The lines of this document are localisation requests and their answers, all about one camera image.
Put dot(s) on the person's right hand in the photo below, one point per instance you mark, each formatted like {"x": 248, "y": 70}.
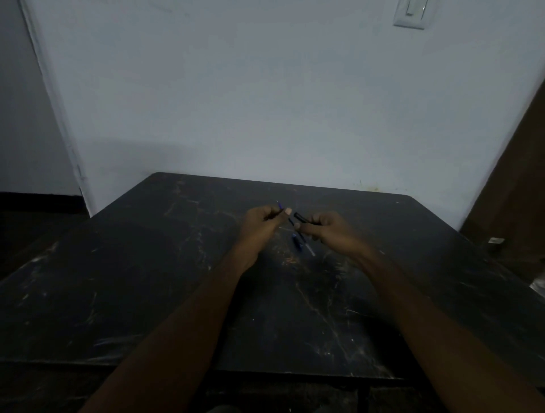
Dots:
{"x": 336, "y": 234}

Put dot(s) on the person's right forearm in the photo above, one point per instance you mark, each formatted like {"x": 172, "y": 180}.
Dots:
{"x": 443, "y": 336}

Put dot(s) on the clear pen tube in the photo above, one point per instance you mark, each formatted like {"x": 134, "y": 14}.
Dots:
{"x": 309, "y": 248}

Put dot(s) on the brown wooden door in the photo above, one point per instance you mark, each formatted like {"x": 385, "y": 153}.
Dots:
{"x": 509, "y": 187}

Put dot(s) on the person's left thumb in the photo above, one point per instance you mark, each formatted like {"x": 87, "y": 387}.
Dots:
{"x": 283, "y": 212}

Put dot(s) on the blue pen refill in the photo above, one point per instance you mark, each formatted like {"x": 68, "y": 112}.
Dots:
{"x": 286, "y": 215}

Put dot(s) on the person's right thumb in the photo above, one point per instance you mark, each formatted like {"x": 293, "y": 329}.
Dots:
{"x": 307, "y": 228}

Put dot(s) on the person's left hand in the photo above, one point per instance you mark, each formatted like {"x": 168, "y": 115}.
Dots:
{"x": 255, "y": 232}

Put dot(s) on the black pen barrel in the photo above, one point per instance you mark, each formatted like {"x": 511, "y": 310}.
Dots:
{"x": 303, "y": 218}

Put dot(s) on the white plastic bag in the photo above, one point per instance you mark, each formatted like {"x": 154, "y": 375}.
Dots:
{"x": 538, "y": 284}

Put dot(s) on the person's left forearm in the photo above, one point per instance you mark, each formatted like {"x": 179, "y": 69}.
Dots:
{"x": 179, "y": 336}

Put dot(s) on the white wall light switch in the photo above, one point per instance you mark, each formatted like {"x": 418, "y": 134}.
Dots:
{"x": 411, "y": 12}

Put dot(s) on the blue pen cap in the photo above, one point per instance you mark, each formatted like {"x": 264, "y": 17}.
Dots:
{"x": 296, "y": 242}

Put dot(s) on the small white object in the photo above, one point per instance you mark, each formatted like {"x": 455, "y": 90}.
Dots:
{"x": 496, "y": 241}

